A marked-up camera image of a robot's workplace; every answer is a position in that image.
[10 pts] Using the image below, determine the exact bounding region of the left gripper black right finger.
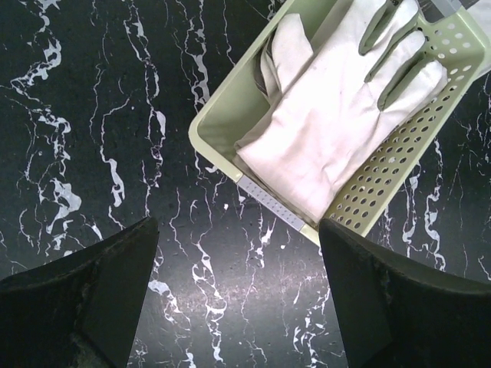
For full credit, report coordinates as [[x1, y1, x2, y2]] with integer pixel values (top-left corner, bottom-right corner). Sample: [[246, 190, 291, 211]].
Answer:
[[318, 219, 490, 367]]

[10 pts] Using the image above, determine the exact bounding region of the striped glove back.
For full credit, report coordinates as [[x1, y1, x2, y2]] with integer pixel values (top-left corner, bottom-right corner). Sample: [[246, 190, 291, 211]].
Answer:
[[418, 0, 490, 23]]

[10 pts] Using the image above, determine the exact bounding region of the white glove grey patch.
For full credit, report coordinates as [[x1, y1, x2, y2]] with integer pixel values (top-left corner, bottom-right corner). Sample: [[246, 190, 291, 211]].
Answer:
[[253, 46, 280, 104]]

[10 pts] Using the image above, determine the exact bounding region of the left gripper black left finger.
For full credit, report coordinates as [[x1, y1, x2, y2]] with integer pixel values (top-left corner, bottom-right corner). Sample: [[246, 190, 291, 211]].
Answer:
[[1, 218, 159, 367]]

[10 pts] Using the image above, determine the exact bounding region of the pale green storage basket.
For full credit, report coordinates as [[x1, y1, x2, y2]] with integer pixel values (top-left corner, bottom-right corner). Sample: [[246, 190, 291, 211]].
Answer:
[[189, 1, 490, 242]]

